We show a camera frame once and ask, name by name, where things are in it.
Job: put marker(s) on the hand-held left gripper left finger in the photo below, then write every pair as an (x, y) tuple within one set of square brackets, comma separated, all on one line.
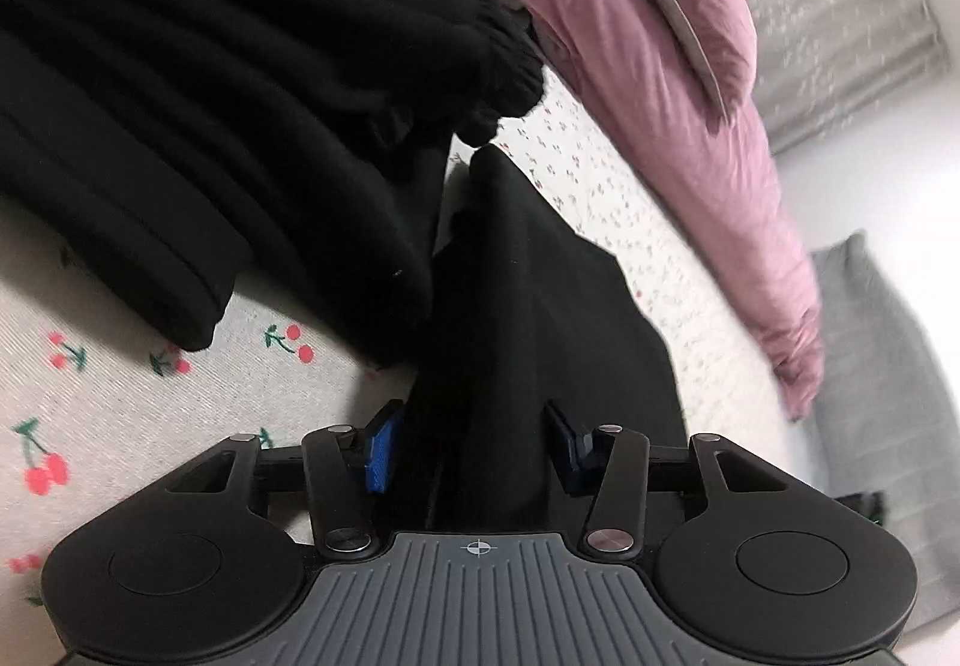
[(381, 448)]

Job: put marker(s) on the pink duvet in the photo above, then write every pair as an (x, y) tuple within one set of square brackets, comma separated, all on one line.
[(600, 36)]

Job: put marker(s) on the black cuffed sweatpants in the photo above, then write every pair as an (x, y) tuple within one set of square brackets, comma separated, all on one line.
[(187, 73)]

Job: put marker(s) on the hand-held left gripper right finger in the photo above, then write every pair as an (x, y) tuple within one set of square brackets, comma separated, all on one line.
[(566, 448)]

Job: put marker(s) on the black pants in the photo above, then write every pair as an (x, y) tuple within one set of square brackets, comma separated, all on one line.
[(510, 298)]

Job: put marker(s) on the grey cloth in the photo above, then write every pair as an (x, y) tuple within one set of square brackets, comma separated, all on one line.
[(885, 373)]

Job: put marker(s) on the small dark object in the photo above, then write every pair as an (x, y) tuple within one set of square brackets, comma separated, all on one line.
[(862, 505)]

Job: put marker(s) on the cherry print bed sheet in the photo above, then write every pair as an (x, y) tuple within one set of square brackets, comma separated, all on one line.
[(112, 396)]

